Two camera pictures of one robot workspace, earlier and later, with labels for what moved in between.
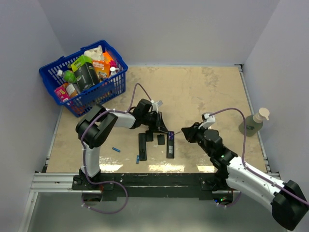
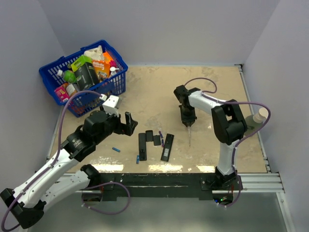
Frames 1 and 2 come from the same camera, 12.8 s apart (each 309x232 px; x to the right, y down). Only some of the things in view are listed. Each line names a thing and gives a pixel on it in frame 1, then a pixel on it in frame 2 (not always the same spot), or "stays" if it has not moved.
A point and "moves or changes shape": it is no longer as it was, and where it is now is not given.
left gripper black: x=159 y=125 → x=130 y=124
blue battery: x=116 y=149 stays
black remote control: x=142 y=146 stays
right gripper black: x=190 y=133 → x=185 y=119
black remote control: x=170 y=145 moves or changes shape
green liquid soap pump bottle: x=254 y=123 stays
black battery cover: x=149 y=136 stays
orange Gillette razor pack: x=102 y=68 stays
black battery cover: x=161 y=139 moves or changes shape
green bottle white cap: x=69 y=76 stays
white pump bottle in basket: x=113 y=69 stays
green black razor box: x=85 y=72 stays
